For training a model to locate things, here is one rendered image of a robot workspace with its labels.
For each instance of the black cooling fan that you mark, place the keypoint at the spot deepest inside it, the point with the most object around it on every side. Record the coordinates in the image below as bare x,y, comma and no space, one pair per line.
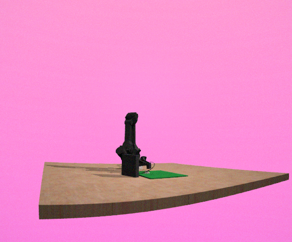
130,165

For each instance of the green circuit board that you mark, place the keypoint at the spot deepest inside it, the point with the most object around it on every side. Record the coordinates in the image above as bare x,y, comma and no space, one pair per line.
159,174

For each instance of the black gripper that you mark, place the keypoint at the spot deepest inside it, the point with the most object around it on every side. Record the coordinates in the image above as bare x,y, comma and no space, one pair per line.
142,161

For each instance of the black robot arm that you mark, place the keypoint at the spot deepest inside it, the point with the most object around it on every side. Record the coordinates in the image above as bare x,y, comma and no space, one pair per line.
129,145

